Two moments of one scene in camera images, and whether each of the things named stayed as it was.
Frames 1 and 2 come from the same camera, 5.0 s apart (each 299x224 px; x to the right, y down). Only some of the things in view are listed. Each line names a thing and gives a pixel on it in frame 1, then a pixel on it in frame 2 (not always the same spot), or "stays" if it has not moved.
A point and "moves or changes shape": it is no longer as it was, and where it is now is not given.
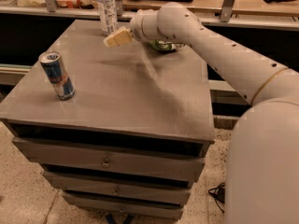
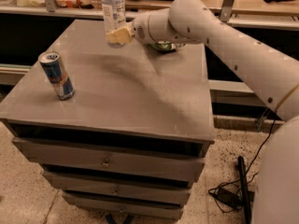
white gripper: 136,26 stays
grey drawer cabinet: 133,139 stays
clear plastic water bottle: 106,7 moves or changes shape
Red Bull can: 57,75 stays
